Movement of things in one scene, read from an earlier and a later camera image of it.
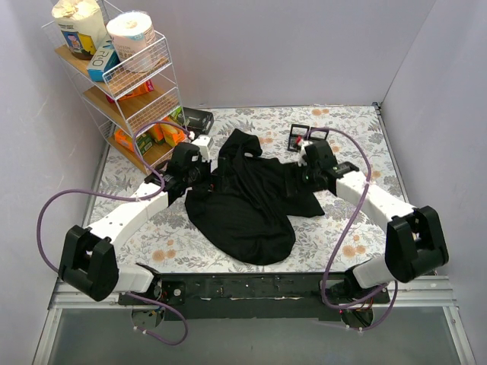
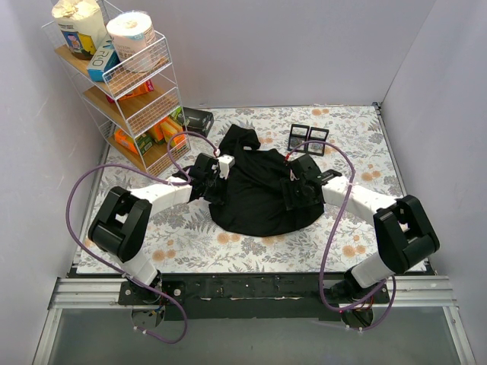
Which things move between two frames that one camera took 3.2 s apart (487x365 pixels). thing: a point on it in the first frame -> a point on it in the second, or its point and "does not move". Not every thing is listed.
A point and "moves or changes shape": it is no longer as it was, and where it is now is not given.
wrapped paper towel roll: (81, 24) does not move
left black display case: (296, 134) does not move
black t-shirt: (249, 206) moves or changes shape
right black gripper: (297, 176) -> (293, 194)
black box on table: (198, 121) does not move
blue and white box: (106, 59) does not move
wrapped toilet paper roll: (135, 39) does not move
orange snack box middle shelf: (146, 87) does not move
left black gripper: (205, 182) -> (212, 186)
